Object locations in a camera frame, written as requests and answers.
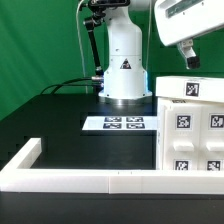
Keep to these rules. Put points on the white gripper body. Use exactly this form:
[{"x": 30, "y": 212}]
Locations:
[{"x": 178, "y": 20}]

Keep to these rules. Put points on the white marker base plate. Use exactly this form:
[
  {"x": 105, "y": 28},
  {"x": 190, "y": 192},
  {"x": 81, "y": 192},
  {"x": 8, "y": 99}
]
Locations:
[{"x": 120, "y": 123}]

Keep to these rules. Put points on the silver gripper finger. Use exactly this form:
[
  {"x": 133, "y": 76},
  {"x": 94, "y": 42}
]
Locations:
[{"x": 185, "y": 48}]

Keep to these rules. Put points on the white L-shaped frame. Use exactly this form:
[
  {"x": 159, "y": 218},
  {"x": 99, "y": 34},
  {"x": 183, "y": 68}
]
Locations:
[{"x": 18, "y": 175}]

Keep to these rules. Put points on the white block with markers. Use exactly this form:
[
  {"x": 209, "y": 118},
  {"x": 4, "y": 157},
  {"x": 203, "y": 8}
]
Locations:
[{"x": 192, "y": 88}]

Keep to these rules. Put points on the white cabinet box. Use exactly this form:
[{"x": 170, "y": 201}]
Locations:
[{"x": 163, "y": 104}]

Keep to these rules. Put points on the small white cabinet door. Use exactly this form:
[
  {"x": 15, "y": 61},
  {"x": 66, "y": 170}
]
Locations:
[{"x": 181, "y": 137}]

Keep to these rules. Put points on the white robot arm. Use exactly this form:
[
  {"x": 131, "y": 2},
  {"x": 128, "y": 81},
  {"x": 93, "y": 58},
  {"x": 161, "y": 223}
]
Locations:
[{"x": 125, "y": 81}]

